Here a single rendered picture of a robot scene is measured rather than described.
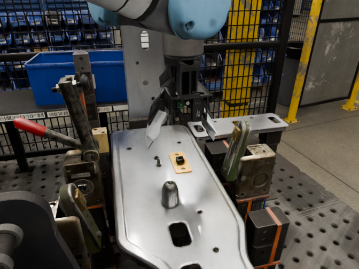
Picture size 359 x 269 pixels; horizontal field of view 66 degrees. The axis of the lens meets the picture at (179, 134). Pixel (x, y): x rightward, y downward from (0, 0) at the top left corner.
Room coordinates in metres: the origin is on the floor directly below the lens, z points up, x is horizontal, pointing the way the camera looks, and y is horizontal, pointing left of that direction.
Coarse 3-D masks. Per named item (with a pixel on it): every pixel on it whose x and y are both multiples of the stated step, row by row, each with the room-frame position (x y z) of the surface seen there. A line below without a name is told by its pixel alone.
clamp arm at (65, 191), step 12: (60, 192) 0.31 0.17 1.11; (72, 192) 0.31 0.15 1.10; (60, 204) 0.30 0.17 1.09; (72, 204) 0.30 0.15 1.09; (84, 204) 0.32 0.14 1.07; (84, 216) 0.31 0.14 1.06; (84, 228) 0.30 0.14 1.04; (96, 228) 0.33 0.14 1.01; (84, 240) 0.30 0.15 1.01; (96, 240) 0.31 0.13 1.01
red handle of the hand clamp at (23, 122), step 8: (16, 120) 0.46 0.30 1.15; (24, 120) 0.46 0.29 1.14; (24, 128) 0.45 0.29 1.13; (32, 128) 0.46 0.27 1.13; (40, 128) 0.46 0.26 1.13; (40, 136) 0.46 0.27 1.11; (48, 136) 0.47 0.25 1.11; (56, 136) 0.47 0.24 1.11; (64, 136) 0.48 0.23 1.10; (64, 144) 0.47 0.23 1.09; (72, 144) 0.48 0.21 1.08; (80, 144) 0.48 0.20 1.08
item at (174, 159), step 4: (176, 152) 0.57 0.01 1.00; (180, 152) 0.57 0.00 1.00; (172, 156) 0.56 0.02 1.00; (176, 156) 0.54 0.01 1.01; (180, 156) 0.54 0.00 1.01; (184, 156) 0.56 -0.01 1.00; (172, 160) 0.54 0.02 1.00; (176, 160) 0.53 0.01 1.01; (180, 160) 0.53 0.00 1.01; (184, 160) 0.54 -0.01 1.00; (176, 164) 0.52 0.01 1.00; (180, 164) 0.52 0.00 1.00; (184, 164) 0.52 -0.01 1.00; (188, 164) 0.52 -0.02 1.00; (176, 168) 0.51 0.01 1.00; (180, 168) 0.51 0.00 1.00; (184, 168) 0.51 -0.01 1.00; (188, 168) 0.51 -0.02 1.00; (176, 172) 0.49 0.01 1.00; (180, 172) 0.49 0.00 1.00; (184, 172) 0.49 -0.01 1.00
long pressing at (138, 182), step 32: (160, 128) 0.71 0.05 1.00; (128, 160) 0.54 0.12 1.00; (160, 160) 0.54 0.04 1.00; (192, 160) 0.54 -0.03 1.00; (128, 192) 0.43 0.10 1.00; (160, 192) 0.43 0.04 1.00; (192, 192) 0.43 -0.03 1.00; (224, 192) 0.43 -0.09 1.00; (128, 224) 0.35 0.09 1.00; (160, 224) 0.35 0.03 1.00; (192, 224) 0.35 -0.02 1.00; (224, 224) 0.35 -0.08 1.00; (128, 256) 0.29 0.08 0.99; (160, 256) 0.28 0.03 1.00; (192, 256) 0.28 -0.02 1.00; (224, 256) 0.28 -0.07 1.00
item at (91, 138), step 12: (60, 84) 0.47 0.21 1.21; (72, 84) 0.49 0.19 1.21; (84, 84) 0.48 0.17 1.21; (72, 96) 0.47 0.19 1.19; (72, 108) 0.47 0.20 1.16; (72, 120) 0.47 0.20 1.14; (84, 120) 0.48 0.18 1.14; (84, 132) 0.47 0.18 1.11; (84, 144) 0.47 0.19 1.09; (96, 144) 0.51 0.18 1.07
